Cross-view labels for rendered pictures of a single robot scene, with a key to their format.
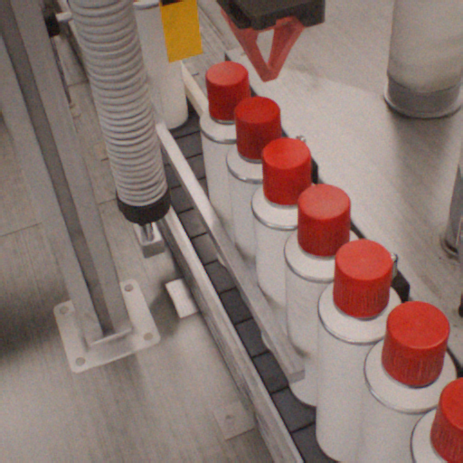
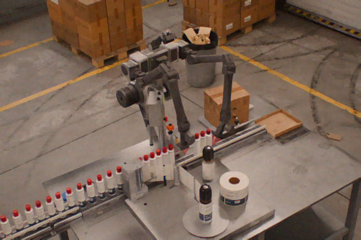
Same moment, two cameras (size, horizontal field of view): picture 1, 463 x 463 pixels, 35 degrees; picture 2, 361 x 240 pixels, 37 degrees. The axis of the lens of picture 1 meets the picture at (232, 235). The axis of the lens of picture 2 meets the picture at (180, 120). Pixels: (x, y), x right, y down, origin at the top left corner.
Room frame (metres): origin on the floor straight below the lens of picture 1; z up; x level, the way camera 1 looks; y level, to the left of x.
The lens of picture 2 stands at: (-0.20, -3.05, 3.47)
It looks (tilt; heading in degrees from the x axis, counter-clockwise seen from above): 35 degrees down; 76
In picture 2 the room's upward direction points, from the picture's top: 3 degrees counter-clockwise
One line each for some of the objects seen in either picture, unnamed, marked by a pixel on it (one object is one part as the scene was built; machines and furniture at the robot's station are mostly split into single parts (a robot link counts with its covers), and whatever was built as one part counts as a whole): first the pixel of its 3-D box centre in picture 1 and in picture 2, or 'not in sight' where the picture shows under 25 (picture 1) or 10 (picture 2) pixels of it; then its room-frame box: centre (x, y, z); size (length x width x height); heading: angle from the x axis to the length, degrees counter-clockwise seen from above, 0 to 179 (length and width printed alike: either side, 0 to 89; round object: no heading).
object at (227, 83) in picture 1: (236, 174); (171, 156); (0.47, -0.01, 0.98); 0.05 x 0.05 x 0.20
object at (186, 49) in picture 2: not in sight; (187, 53); (0.81, 0.66, 1.45); 0.09 x 0.08 x 0.12; 24
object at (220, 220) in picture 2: not in sight; (205, 220); (0.55, -0.62, 0.89); 0.31 x 0.31 x 0.01
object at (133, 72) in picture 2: not in sight; (136, 74); (0.35, 0.46, 1.45); 0.09 x 0.08 x 0.12; 24
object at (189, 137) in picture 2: not in sight; (187, 133); (0.59, -0.08, 1.22); 0.11 x 0.09 x 0.12; 114
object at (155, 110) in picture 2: not in sight; (156, 109); (0.40, 0.06, 1.38); 0.17 x 0.10 x 0.19; 73
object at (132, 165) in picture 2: not in sight; (132, 164); (0.16, -0.21, 1.14); 0.14 x 0.11 x 0.01; 18
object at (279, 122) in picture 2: not in sight; (278, 122); (1.48, 0.31, 0.85); 0.30 x 0.26 x 0.04; 18
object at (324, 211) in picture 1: (322, 304); (153, 164); (0.32, -0.06, 0.98); 0.05 x 0.05 x 0.20
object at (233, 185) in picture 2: not in sight; (233, 188); (0.81, -0.45, 0.95); 0.20 x 0.20 x 0.14
